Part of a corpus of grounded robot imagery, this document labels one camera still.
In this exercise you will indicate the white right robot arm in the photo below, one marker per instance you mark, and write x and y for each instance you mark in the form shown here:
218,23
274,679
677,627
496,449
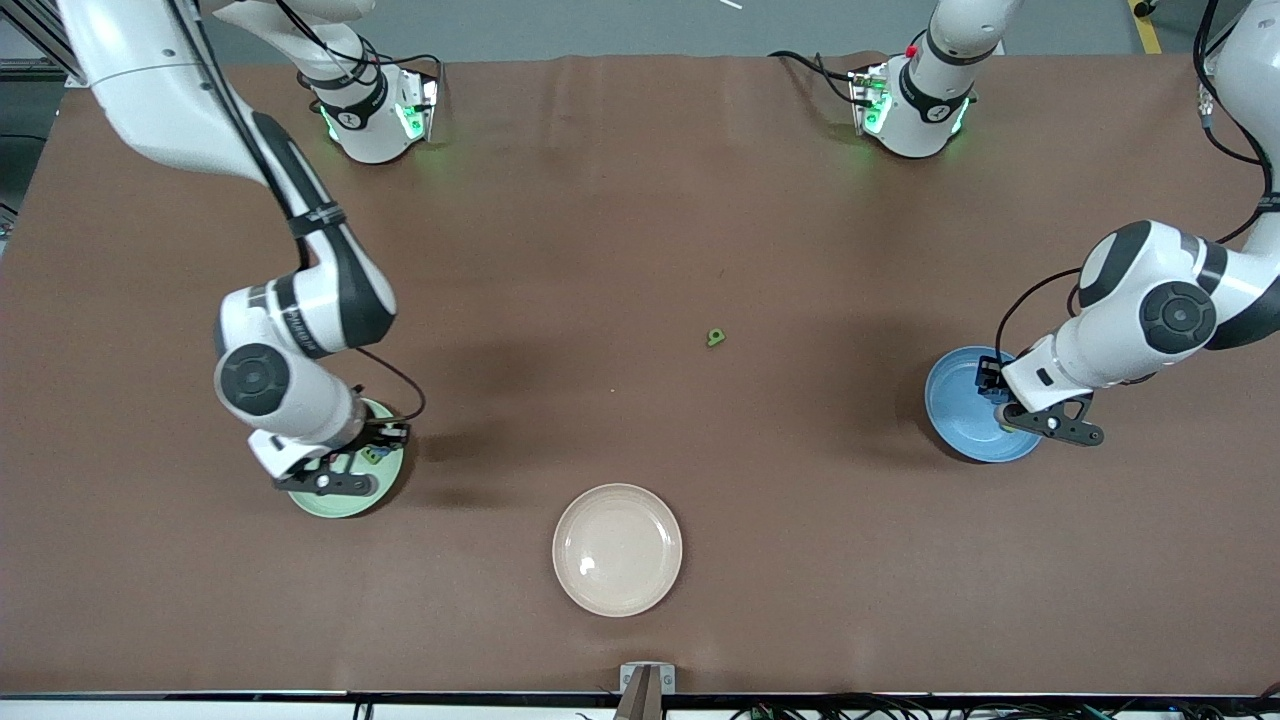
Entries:
150,70

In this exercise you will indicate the blue plate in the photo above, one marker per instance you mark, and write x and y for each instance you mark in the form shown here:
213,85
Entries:
960,420

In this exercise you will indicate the beige plate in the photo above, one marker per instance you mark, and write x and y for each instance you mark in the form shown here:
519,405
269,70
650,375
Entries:
617,550

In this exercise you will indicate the brown table cover mat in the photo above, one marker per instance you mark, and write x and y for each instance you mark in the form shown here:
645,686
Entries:
700,600

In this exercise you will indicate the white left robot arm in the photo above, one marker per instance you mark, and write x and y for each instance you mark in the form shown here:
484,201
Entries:
960,30

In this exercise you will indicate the aluminium frame profile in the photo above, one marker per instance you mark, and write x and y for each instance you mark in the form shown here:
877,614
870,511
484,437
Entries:
40,50

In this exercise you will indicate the green foam letter B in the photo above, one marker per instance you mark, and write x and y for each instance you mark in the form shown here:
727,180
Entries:
373,456

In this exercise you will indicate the green plate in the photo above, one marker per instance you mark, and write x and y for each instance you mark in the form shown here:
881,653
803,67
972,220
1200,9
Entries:
340,507

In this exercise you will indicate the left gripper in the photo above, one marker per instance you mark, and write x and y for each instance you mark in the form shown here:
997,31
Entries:
990,377

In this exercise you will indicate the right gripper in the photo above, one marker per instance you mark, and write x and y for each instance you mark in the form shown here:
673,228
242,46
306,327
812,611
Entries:
377,436

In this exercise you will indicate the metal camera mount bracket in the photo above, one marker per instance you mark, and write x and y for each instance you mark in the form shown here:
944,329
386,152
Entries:
647,680

